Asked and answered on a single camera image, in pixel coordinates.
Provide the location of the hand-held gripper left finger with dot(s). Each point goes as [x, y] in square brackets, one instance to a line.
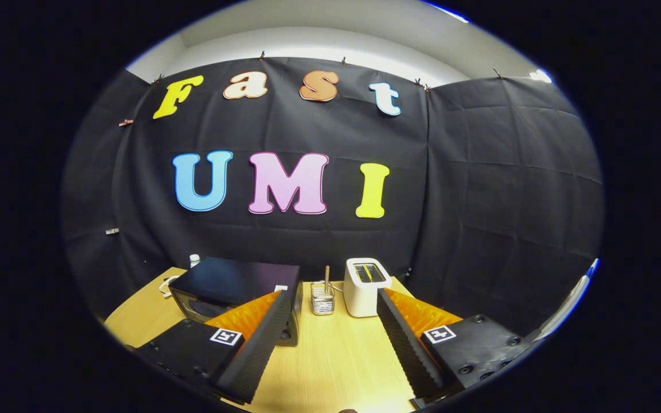
[261, 344]

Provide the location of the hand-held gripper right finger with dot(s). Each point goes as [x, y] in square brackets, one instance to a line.
[402, 344]

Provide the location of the wooden stick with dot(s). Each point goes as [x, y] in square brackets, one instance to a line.
[326, 278]

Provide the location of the black toaster oven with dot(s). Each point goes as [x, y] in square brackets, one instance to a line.
[221, 281]

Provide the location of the white pop-up toaster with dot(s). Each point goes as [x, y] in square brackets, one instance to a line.
[359, 301]

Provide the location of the black backdrop cloth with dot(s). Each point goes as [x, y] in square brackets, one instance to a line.
[479, 201]

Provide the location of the small white bottle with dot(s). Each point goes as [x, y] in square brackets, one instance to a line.
[194, 261]

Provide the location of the ceiling light strip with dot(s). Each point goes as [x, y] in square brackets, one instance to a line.
[540, 76]

